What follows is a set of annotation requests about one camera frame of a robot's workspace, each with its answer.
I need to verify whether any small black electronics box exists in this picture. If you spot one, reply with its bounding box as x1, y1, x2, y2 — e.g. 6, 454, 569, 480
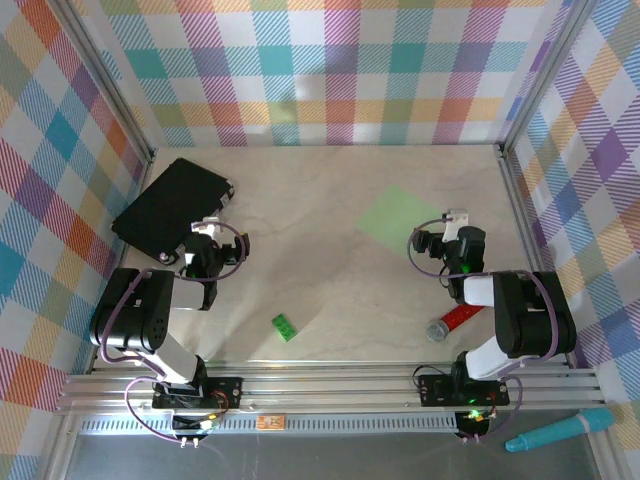
457, 407, 494, 441
172, 412, 221, 449

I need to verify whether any black flat case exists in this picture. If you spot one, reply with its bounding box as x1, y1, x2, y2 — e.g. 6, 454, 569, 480
110, 157, 237, 265

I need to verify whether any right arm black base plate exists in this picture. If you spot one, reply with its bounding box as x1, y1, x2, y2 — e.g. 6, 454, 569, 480
417, 373, 511, 407

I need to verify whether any teal marker pen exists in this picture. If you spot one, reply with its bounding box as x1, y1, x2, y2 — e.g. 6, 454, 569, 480
504, 407, 615, 454

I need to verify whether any green toy brick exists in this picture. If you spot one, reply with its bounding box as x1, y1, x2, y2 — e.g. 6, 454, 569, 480
270, 312, 298, 343

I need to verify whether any light green paper sheet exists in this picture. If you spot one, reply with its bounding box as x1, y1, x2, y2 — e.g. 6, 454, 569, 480
354, 184, 449, 261

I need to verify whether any red tube with grey cap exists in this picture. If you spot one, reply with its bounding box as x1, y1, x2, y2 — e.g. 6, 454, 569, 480
425, 302, 486, 344

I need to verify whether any slotted grey cable duct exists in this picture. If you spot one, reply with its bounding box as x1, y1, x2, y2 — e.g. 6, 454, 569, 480
79, 417, 459, 435

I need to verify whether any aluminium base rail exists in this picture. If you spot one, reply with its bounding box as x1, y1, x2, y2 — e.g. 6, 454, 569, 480
54, 367, 609, 416

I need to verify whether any aluminium corner post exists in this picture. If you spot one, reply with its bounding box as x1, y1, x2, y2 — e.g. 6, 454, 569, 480
49, 0, 156, 166
497, 0, 601, 159

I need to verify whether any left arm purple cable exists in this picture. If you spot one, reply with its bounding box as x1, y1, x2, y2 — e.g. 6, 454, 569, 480
98, 218, 251, 446

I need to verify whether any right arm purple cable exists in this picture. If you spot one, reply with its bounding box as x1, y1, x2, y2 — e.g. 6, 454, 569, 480
407, 217, 559, 444

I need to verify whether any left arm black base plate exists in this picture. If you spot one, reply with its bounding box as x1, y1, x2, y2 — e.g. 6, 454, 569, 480
151, 374, 245, 412

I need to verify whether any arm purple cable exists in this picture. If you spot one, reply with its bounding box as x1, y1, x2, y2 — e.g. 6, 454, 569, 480
98, 218, 251, 446
407, 217, 559, 444

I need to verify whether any aluminium side rail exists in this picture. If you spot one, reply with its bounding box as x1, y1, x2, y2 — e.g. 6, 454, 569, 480
497, 144, 576, 369
87, 159, 154, 374

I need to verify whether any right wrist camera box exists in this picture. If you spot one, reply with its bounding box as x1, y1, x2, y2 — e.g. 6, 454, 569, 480
442, 208, 471, 242

